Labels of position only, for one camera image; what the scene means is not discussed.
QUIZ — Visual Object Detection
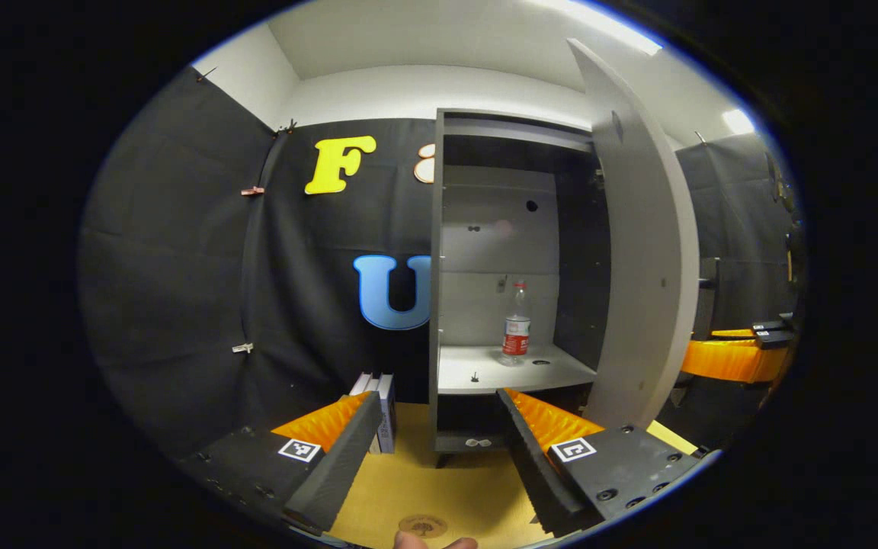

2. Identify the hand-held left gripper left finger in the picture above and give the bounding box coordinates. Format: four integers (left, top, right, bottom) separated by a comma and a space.
178, 390, 384, 536

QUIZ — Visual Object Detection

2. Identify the beige cabinet door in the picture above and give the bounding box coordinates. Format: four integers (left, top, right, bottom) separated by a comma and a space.
567, 38, 703, 432

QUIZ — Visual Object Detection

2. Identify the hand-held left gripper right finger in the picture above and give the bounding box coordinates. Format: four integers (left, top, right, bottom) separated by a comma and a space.
495, 387, 707, 538

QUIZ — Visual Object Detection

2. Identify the black door handle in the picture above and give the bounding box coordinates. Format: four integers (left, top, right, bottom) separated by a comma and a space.
694, 258, 718, 340

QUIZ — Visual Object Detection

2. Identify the black backdrop cloth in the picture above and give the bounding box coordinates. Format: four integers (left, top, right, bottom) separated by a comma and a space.
77, 65, 802, 458

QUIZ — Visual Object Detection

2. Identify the clear plastic bottle red label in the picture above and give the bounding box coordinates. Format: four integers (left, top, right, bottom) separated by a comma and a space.
501, 281, 532, 367

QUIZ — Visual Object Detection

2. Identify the round brown coaster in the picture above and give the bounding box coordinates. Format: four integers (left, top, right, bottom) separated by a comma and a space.
397, 513, 449, 539

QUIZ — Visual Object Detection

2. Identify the blue-grey book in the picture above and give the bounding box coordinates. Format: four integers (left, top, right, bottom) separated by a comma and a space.
375, 374, 397, 455

